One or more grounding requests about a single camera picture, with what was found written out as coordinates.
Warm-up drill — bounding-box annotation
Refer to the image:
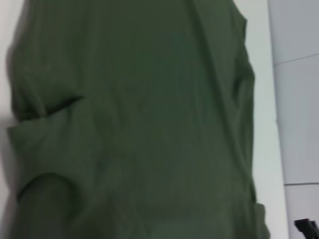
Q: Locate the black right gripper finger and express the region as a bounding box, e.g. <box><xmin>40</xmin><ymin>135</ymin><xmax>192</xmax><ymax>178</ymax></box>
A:
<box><xmin>294</xmin><ymin>218</ymin><xmax>319</xmax><ymax>239</ymax></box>

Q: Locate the dark green t-shirt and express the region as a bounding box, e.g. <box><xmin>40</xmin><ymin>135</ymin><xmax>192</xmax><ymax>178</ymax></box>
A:
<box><xmin>6</xmin><ymin>0</ymin><xmax>271</xmax><ymax>239</ymax></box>

